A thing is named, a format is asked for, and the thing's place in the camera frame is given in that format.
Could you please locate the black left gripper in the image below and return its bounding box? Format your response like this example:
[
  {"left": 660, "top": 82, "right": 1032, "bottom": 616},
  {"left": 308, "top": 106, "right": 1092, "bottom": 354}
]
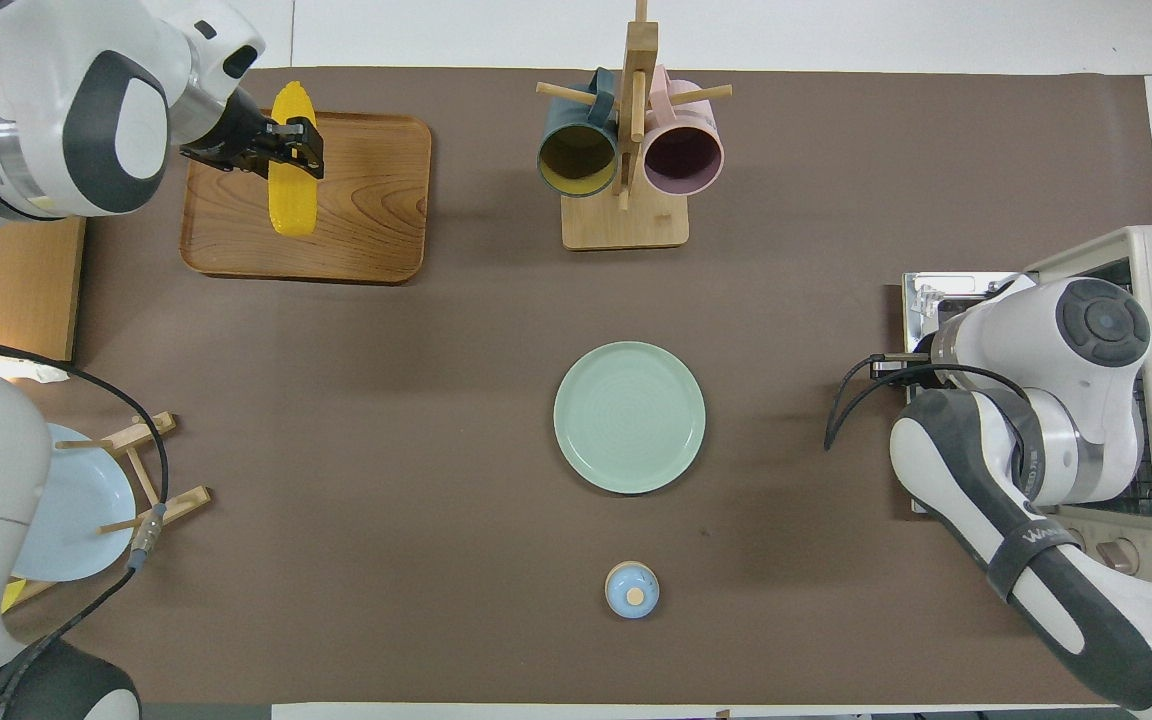
[{"left": 179, "top": 92, "right": 325, "bottom": 181}]

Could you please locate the yellow corn cob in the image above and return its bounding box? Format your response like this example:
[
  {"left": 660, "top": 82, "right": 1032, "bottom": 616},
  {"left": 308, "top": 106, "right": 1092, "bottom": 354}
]
[{"left": 268, "top": 82, "right": 320, "bottom": 237}]

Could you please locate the mint green plate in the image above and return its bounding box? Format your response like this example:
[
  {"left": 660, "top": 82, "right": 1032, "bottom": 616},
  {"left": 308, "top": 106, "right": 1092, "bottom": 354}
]
[{"left": 553, "top": 341, "right": 707, "bottom": 495}]

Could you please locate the brown wooden tray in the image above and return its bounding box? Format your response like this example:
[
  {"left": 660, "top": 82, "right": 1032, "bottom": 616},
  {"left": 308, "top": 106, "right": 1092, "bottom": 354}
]
[{"left": 179, "top": 108, "right": 434, "bottom": 286}]

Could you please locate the brown table mat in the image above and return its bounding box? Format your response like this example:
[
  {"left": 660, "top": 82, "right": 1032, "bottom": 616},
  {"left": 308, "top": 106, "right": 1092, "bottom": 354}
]
[{"left": 0, "top": 67, "right": 1152, "bottom": 706}]

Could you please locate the dark teal mug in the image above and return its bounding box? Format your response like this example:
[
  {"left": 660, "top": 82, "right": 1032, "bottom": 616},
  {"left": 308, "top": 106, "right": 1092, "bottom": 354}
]
[{"left": 536, "top": 68, "right": 621, "bottom": 199}]

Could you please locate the wooden mug rack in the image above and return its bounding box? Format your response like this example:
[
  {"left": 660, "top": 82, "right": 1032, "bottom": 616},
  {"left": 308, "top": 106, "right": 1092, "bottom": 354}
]
[{"left": 536, "top": 0, "right": 734, "bottom": 251}]

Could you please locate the wooden plate rack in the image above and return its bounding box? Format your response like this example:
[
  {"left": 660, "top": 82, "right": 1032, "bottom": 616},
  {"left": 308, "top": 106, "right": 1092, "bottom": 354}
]
[{"left": 11, "top": 411, "right": 213, "bottom": 611}]

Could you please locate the pink mug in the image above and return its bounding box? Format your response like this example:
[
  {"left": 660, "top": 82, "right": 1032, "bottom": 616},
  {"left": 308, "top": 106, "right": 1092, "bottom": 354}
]
[{"left": 642, "top": 66, "right": 726, "bottom": 198}]

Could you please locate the light blue plate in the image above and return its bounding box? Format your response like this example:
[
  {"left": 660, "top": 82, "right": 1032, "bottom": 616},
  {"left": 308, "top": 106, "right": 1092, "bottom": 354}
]
[{"left": 11, "top": 423, "right": 137, "bottom": 583}]

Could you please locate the wooden wire frame shelf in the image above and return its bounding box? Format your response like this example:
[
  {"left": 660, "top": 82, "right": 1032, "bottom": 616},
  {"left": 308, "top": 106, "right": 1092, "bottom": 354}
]
[{"left": 0, "top": 215, "right": 87, "bottom": 386}]

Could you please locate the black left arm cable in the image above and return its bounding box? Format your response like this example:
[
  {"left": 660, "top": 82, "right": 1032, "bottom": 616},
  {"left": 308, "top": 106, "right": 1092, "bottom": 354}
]
[{"left": 0, "top": 328, "right": 173, "bottom": 701}]

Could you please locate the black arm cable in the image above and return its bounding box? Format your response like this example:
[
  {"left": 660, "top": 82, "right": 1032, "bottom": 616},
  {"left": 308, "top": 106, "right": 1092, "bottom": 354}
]
[
  {"left": 0, "top": 328, "right": 173, "bottom": 701},
  {"left": 824, "top": 353, "right": 1032, "bottom": 451}
]

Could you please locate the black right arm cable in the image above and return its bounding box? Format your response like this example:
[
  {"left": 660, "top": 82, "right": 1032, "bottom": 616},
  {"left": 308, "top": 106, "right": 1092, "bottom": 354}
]
[{"left": 824, "top": 353, "right": 1032, "bottom": 451}]

